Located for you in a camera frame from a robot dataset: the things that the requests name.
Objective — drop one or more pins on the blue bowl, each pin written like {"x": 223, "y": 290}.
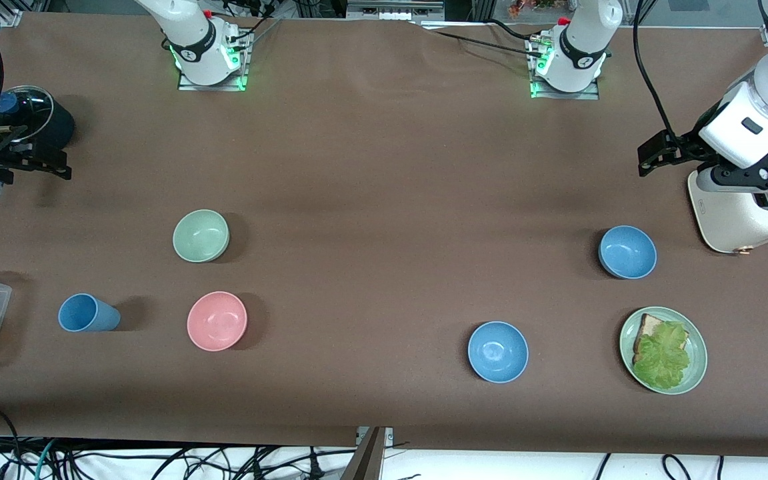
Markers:
{"x": 498, "y": 351}
{"x": 627, "y": 252}

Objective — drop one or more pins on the green bowl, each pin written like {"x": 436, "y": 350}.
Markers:
{"x": 200, "y": 234}

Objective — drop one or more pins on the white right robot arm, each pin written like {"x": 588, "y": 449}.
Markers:
{"x": 190, "y": 40}

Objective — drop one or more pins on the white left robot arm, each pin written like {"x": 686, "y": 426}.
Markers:
{"x": 580, "y": 53}

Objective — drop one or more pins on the pink bowl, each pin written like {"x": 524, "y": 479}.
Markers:
{"x": 216, "y": 320}

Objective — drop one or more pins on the black round jar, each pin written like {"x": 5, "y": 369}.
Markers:
{"x": 50, "y": 123}

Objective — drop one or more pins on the cream white toaster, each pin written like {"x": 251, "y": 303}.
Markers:
{"x": 737, "y": 223}

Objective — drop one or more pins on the blue cup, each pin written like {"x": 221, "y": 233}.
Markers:
{"x": 87, "y": 313}

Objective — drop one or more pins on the bread slice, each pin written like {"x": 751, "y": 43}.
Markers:
{"x": 650, "y": 325}

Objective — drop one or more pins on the orange red object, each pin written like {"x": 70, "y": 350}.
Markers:
{"x": 530, "y": 6}

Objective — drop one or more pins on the green plate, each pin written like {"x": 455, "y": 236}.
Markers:
{"x": 698, "y": 356}

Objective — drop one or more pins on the green lettuce leaf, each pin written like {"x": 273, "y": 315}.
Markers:
{"x": 664, "y": 356}

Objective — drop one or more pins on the brown table cover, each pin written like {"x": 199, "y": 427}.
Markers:
{"x": 384, "y": 166}

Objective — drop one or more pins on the grey power strip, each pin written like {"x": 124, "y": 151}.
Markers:
{"x": 390, "y": 10}

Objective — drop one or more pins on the dark metal pole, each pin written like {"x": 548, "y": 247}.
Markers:
{"x": 365, "y": 463}

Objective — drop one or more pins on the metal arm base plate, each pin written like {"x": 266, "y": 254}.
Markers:
{"x": 587, "y": 94}
{"x": 245, "y": 66}

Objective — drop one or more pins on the small metal bracket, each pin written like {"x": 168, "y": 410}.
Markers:
{"x": 389, "y": 436}

